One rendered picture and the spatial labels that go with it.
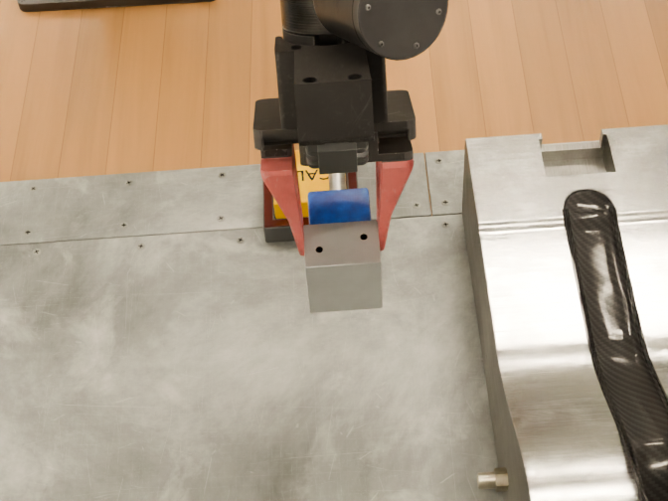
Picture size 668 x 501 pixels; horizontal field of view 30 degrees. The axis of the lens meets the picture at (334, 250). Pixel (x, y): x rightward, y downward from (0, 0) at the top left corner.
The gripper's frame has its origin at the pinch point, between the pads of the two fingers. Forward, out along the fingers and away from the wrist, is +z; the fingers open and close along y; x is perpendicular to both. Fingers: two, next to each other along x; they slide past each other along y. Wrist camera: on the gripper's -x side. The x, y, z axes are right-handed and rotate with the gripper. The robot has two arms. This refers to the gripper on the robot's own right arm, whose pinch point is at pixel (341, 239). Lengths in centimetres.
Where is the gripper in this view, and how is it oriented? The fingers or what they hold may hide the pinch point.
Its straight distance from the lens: 84.0
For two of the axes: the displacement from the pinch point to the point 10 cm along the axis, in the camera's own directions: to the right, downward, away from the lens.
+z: 0.6, 9.1, 4.1
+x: -0.3, -4.1, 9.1
